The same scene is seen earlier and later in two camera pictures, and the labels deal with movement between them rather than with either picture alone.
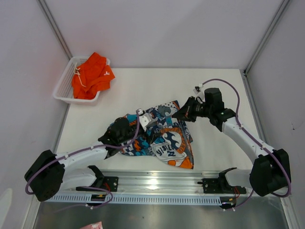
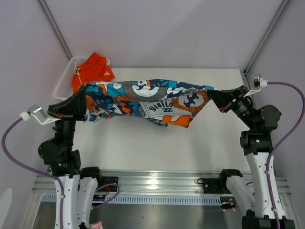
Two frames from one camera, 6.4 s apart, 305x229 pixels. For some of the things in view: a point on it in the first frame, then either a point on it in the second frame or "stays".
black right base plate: x=220 y=185 stays
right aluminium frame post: x=285 y=4 stays
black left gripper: x=151 y=137 → x=74 y=106
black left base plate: x=110 y=183 stays
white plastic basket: x=64 y=89 stays
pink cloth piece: x=98 y=225 stays
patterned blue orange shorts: x=168 y=139 → x=171 y=102
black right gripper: x=186 y=112 → x=224 y=98
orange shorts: x=91 y=77 stays
